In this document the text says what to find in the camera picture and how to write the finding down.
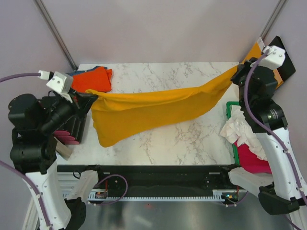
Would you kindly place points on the left metal frame post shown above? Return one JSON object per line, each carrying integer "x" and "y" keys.
{"x": 53, "y": 29}

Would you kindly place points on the white slotted cable duct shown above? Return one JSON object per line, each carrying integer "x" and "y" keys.
{"x": 100, "y": 196}

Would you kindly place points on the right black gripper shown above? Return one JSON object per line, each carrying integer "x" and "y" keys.
{"x": 242, "y": 69}

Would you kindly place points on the metal frame post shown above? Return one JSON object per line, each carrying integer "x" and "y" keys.
{"x": 273, "y": 18}
{"x": 53, "y": 29}

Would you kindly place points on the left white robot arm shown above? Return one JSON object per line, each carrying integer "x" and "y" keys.
{"x": 34, "y": 157}

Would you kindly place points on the beige book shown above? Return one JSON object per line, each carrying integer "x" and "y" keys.
{"x": 64, "y": 151}

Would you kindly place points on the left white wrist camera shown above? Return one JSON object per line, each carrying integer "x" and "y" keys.
{"x": 58, "y": 82}

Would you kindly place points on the folded blue t shirt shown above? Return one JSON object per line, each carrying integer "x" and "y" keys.
{"x": 77, "y": 72}

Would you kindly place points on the black flat box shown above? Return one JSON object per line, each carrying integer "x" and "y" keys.
{"x": 287, "y": 69}

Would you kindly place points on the yellow t shirt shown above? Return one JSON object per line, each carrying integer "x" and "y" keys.
{"x": 117, "y": 116}

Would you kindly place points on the magenta t shirt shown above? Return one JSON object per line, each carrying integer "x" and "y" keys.
{"x": 250, "y": 162}

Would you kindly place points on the orange yellow envelope folder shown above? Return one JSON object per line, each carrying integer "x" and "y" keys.
{"x": 255, "y": 52}

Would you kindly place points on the black organizer box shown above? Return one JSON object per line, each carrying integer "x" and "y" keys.
{"x": 71, "y": 133}

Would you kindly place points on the folded orange t shirt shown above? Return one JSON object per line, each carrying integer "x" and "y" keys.
{"x": 98, "y": 80}

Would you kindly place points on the green plastic tray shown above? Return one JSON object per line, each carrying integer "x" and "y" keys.
{"x": 233, "y": 115}

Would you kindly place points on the white t shirt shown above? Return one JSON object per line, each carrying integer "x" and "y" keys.
{"x": 248, "y": 138}

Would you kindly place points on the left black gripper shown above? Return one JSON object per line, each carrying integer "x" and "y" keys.
{"x": 81, "y": 97}

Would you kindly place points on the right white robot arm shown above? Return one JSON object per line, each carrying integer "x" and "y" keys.
{"x": 286, "y": 192}

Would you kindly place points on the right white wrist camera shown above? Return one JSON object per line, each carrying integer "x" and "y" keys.
{"x": 274, "y": 58}

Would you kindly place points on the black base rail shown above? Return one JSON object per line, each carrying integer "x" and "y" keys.
{"x": 159, "y": 180}

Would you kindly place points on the right metal frame post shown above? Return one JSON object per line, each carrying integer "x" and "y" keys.
{"x": 273, "y": 18}

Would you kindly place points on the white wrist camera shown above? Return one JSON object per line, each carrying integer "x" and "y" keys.
{"x": 58, "y": 82}
{"x": 274, "y": 58}

